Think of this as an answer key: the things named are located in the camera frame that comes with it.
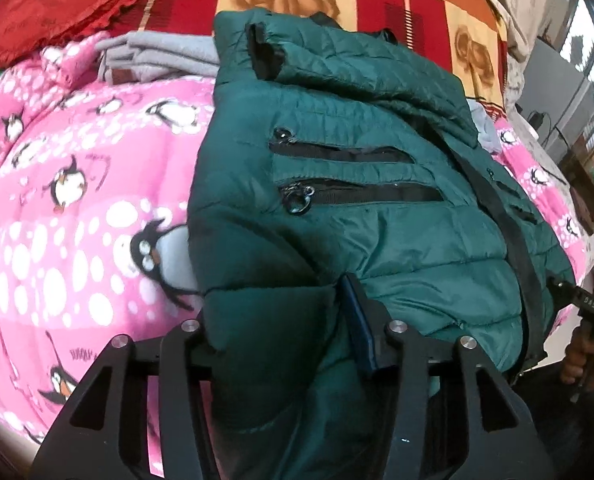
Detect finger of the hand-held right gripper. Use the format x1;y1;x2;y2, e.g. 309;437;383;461
547;277;579;308

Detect wooden furniture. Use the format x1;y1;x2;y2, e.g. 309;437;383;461
561;145;594;213

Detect white floral bedsheet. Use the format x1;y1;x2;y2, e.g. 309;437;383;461
499;52;545;116

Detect person's right hand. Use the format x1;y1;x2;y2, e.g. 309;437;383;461
559;325;594;391

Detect red heart-shaped pillow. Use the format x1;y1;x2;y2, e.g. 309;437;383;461
0;0;152;68

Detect green puffer jacket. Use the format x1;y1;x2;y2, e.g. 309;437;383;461
187;7;578;480

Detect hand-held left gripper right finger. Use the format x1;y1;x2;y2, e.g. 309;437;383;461
341;273;558;480

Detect pink penguin blanket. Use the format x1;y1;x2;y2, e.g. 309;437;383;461
0;30;594;448

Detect grey cabinet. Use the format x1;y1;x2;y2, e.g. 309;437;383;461
517;37;594;161

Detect grey folded cloth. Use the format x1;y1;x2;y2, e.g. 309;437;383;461
94;30;222;84

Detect person's legs in dark pants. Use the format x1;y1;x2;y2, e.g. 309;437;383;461
522;370;594;480

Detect black cable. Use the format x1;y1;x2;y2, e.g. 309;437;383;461
544;125;580;188

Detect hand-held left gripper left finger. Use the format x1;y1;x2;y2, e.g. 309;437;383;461
29;318;218;480

